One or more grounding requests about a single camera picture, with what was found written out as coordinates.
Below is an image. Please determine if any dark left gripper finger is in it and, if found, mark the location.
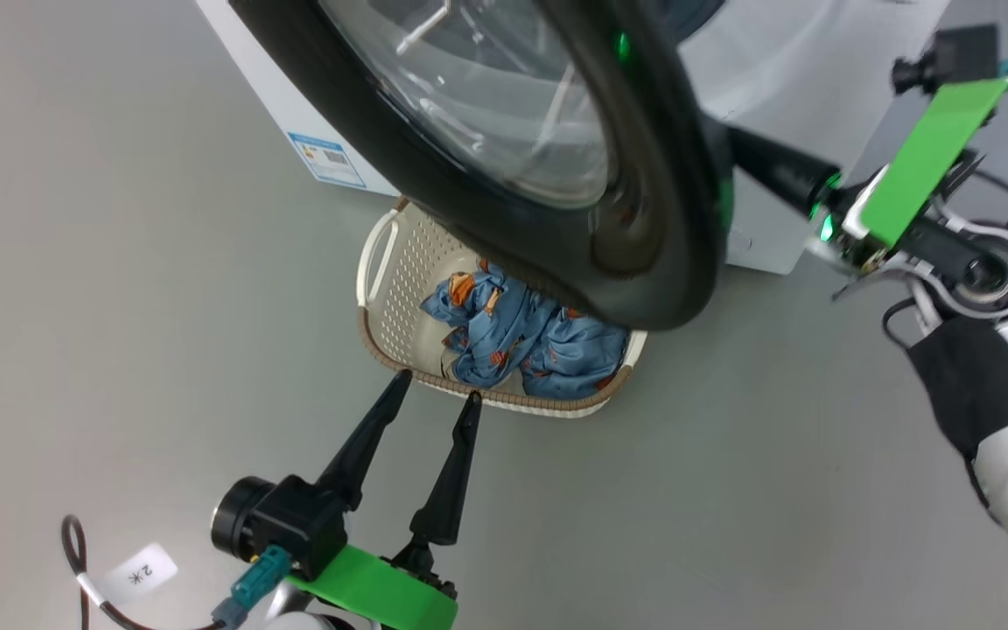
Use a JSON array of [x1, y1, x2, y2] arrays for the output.
[[410, 392, 482, 546], [318, 371, 413, 513]]

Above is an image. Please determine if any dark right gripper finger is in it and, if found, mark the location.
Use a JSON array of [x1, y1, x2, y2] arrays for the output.
[[727, 127, 842, 220]]

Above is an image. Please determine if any blue garment with orange print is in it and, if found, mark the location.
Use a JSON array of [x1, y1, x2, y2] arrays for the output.
[[421, 258, 629, 402]]

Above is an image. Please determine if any blue energy label sticker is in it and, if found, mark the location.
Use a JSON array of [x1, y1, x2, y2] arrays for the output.
[[288, 131, 367, 189]]

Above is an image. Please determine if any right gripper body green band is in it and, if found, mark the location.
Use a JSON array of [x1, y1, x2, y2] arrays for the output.
[[806, 77, 1008, 303]]

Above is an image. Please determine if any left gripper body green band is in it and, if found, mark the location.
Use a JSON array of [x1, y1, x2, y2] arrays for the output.
[[288, 541, 459, 630]]

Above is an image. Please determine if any black round glass washer door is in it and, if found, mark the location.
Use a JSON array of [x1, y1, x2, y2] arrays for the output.
[[228, 0, 737, 332]]

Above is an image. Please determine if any white paper cable tag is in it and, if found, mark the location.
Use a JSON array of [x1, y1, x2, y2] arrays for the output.
[[104, 542, 179, 605]]

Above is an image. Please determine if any white front-load washing machine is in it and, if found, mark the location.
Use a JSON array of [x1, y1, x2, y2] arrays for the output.
[[196, 0, 951, 276]]

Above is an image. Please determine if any cream perforated laundry basket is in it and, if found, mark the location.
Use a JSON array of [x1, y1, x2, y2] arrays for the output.
[[355, 197, 649, 419]]

